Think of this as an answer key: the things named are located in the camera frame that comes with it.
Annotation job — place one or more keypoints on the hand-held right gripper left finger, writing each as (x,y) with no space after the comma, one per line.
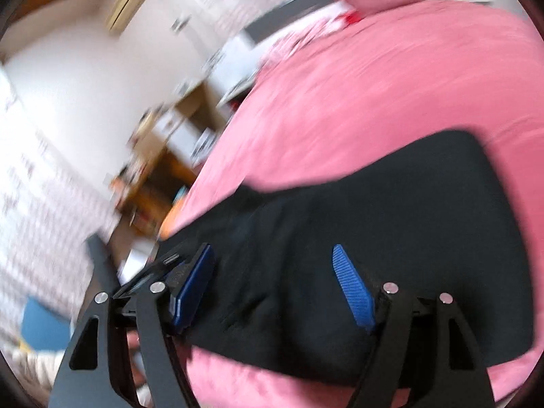
(191,293)

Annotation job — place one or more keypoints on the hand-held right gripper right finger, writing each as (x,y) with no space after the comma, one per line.
(355,289)

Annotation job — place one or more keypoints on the black embroidered pants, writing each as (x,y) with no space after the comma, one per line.
(425,229)

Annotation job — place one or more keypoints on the orange packet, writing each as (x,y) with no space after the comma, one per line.
(176,214)

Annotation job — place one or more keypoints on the wooden desk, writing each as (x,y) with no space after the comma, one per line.
(170,174)

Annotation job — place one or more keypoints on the blue object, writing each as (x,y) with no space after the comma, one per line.
(44,325)

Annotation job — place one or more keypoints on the white open nightstand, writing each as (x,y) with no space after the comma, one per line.
(236,93)

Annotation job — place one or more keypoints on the pink plush bed blanket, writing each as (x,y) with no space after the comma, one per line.
(361,85)

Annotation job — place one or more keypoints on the red cloth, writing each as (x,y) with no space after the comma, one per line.
(352,17)

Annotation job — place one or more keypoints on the grey and white headboard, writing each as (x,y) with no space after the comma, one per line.
(289,17)

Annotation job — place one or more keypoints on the wall air conditioner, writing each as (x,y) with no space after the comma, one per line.
(129,2)

